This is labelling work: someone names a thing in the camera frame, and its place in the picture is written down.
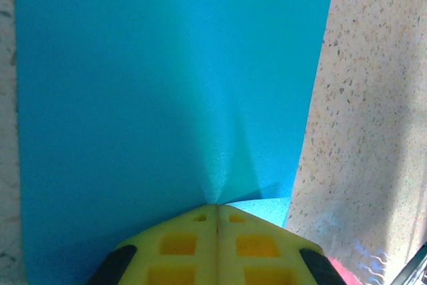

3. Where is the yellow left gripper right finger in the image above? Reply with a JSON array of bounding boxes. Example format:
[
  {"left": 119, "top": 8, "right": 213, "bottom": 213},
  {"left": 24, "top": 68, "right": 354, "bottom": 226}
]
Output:
[{"left": 218, "top": 204, "right": 348, "bottom": 285}]

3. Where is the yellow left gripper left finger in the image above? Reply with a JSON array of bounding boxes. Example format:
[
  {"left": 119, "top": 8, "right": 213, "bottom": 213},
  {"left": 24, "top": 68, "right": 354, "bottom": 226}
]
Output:
[{"left": 86, "top": 204, "right": 218, "bottom": 285}]

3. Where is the aluminium frame post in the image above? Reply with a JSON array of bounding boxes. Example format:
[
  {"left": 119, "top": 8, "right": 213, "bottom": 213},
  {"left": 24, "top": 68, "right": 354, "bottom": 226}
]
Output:
[{"left": 389, "top": 247, "right": 427, "bottom": 285}]

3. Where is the blue paper sheet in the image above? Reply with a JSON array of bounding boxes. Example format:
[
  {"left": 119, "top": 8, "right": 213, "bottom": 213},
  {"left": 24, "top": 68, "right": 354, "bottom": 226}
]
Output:
[{"left": 12, "top": 0, "right": 340, "bottom": 285}]

